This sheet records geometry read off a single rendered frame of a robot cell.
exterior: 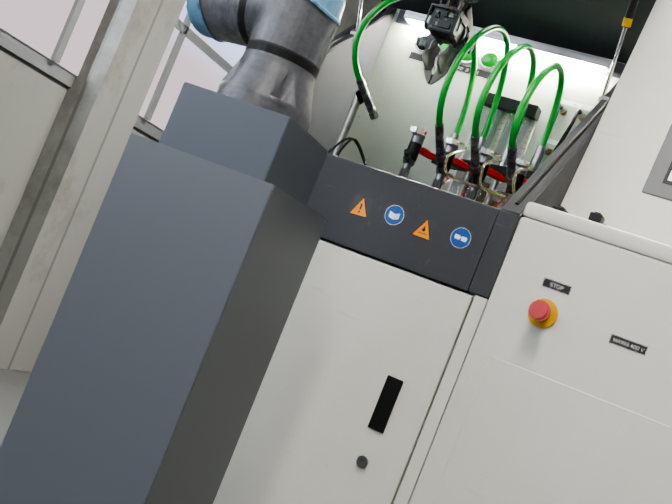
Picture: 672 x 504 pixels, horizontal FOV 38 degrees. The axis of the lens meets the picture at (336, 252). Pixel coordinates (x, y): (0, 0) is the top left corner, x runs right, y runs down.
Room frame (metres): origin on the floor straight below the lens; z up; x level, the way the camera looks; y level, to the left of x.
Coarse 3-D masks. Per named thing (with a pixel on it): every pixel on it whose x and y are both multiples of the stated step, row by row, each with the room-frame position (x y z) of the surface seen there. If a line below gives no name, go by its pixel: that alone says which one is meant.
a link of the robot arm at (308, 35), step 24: (240, 0) 1.47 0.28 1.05; (264, 0) 1.44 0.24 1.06; (288, 0) 1.42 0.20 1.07; (312, 0) 1.42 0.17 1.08; (336, 0) 1.44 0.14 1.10; (240, 24) 1.48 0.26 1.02; (264, 24) 1.44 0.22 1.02; (288, 24) 1.42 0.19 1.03; (312, 24) 1.43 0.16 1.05; (336, 24) 1.46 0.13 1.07; (288, 48) 1.42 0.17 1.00; (312, 48) 1.44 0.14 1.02
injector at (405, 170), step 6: (414, 138) 2.10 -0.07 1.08; (420, 138) 2.10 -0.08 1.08; (414, 144) 2.10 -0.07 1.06; (420, 144) 2.10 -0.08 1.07; (408, 150) 2.08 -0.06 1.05; (414, 150) 2.10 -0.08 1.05; (408, 156) 2.09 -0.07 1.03; (414, 156) 2.10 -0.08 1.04; (408, 162) 2.10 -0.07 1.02; (414, 162) 2.11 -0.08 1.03; (402, 168) 2.11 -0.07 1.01; (408, 168) 2.11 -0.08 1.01; (402, 174) 2.10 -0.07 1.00; (408, 174) 2.11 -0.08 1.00
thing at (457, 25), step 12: (444, 0) 2.02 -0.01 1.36; (456, 0) 2.03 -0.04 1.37; (468, 0) 2.06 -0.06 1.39; (432, 12) 2.04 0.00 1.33; (444, 12) 2.01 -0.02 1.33; (456, 12) 2.00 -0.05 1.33; (432, 24) 2.02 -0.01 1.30; (444, 24) 2.00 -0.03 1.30; (456, 24) 1.99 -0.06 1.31; (468, 24) 2.05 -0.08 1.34; (444, 36) 2.05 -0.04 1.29; (456, 36) 2.02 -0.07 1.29
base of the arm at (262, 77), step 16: (256, 48) 1.43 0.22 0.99; (272, 48) 1.42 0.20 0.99; (240, 64) 1.44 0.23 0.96; (256, 64) 1.42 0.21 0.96; (272, 64) 1.42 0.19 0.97; (288, 64) 1.42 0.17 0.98; (304, 64) 1.43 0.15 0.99; (224, 80) 1.46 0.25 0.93; (240, 80) 1.42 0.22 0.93; (256, 80) 1.41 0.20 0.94; (272, 80) 1.41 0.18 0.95; (288, 80) 1.43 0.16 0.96; (304, 80) 1.44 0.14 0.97; (240, 96) 1.41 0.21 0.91; (256, 96) 1.40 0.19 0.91; (272, 96) 1.41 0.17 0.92; (288, 96) 1.42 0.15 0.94; (304, 96) 1.44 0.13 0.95; (288, 112) 1.42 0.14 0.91; (304, 112) 1.44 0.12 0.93; (304, 128) 1.45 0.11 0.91
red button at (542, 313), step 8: (536, 304) 1.65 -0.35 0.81; (544, 304) 1.65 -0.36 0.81; (552, 304) 1.68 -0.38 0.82; (528, 312) 1.69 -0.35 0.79; (536, 312) 1.65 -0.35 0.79; (544, 312) 1.65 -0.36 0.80; (552, 312) 1.68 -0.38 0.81; (536, 320) 1.65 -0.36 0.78; (544, 320) 1.65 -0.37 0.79; (552, 320) 1.67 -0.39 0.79
